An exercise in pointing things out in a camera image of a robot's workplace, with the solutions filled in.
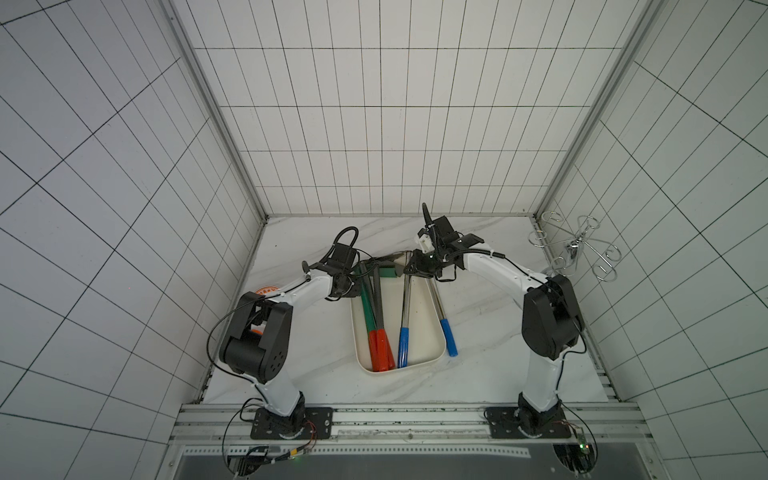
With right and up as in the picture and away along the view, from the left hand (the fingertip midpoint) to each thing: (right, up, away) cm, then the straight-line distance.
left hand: (350, 292), depth 94 cm
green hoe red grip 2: (+12, +6, +1) cm, 14 cm away
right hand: (+19, +10, -3) cm, 21 cm away
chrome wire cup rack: (+61, +16, -18) cm, 65 cm away
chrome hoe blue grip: (+17, -11, -12) cm, 23 cm away
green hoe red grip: (+8, -10, -12) cm, 18 cm away
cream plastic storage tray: (+24, -11, -5) cm, 27 cm away
